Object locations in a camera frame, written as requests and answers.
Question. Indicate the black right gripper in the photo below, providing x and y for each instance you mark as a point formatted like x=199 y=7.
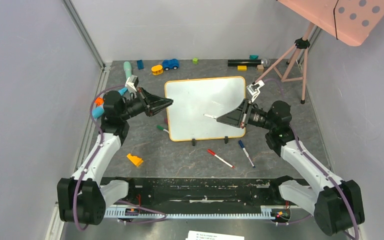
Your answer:
x=243 y=115

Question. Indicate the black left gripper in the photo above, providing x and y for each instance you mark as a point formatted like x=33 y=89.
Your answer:
x=148 y=101

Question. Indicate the black whiteboard marker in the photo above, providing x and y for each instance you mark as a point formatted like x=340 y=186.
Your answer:
x=211 y=116

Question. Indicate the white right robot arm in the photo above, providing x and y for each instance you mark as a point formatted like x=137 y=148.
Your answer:
x=335 y=204

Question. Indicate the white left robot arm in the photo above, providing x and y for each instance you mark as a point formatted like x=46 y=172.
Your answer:
x=82 y=199

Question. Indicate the green whiteboard marker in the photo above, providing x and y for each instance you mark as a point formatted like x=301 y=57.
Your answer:
x=162 y=129

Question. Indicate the blue whiteboard marker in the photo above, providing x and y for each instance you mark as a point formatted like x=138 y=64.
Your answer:
x=241 y=144

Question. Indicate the orange framed whiteboard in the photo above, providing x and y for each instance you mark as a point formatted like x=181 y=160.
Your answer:
x=192 y=98

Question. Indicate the red whiteboard marker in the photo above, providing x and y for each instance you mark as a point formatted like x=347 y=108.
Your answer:
x=220 y=158

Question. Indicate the yellow oval toy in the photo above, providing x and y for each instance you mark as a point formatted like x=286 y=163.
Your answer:
x=157 y=69

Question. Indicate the dark blue block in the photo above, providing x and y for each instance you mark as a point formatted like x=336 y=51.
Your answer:
x=140 y=64

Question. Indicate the blue toy car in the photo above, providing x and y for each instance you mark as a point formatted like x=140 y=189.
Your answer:
x=170 y=64

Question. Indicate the mint green toy crayon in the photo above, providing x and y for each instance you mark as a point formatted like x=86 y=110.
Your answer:
x=127 y=67

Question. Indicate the yellow block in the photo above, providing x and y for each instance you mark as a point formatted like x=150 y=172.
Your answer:
x=242 y=68

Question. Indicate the orange toy piece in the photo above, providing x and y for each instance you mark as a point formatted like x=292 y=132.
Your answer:
x=99 y=102

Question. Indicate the beige wooden block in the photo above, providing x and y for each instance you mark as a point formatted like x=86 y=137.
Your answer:
x=260 y=68

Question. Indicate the blue toy crayon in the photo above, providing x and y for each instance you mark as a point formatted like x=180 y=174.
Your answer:
x=98 y=111

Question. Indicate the orange wedge block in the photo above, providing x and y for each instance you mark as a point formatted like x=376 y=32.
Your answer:
x=137 y=161

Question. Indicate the green cube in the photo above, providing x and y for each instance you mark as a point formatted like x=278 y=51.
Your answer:
x=195 y=60

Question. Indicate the black microphone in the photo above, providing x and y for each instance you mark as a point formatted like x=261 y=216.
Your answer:
x=249 y=62

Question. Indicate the teal block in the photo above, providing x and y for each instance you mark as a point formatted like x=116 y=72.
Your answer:
x=253 y=57

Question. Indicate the pink tripod stand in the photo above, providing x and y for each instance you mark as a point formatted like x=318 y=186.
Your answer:
x=301 y=45

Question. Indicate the printed paper sheet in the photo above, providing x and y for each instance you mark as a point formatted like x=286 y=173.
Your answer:
x=200 y=235

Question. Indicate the pink perforated tray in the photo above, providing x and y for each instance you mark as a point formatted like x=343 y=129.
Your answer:
x=350 y=21

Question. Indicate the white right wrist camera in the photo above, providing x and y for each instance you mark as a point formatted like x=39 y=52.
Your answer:
x=254 y=89

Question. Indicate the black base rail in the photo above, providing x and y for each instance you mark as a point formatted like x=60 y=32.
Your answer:
x=204 y=195

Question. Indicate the white cable duct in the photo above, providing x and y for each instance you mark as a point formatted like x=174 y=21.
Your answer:
x=122 y=212

